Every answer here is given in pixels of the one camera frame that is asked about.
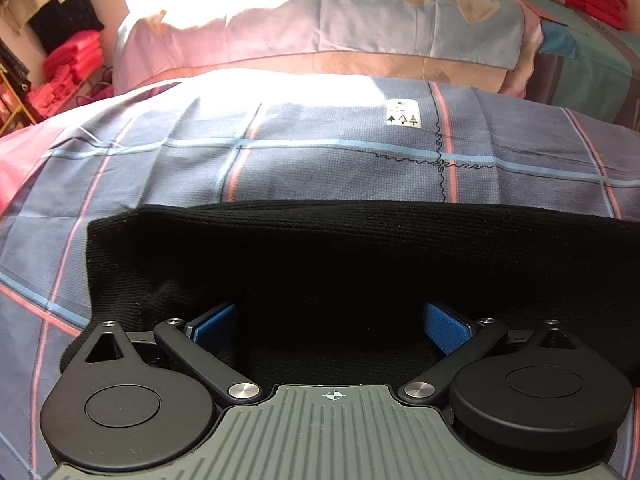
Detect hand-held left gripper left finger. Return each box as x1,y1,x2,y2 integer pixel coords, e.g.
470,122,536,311
60,302,262,405

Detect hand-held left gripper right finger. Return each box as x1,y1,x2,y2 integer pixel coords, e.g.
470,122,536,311
397,302,588,405

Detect black knit pants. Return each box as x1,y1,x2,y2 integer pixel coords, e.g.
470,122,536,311
86,200,640,391

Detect purple plaid bed sheet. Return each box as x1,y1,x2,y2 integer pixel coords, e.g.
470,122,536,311
0,67,640,480

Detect red clothes pile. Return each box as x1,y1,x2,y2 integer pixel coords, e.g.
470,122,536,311
25,30,116,121

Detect gold metal rack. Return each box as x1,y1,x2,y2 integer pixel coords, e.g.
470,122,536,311
0,57,47,137

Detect teal plaid bedding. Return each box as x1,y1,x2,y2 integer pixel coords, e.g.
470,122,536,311
510,0,640,133

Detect light blue pink quilt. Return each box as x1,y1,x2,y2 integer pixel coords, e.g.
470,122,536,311
112,0,543,100

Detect black hanging clothes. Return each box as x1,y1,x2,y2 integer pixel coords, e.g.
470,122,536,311
29,0,107,57

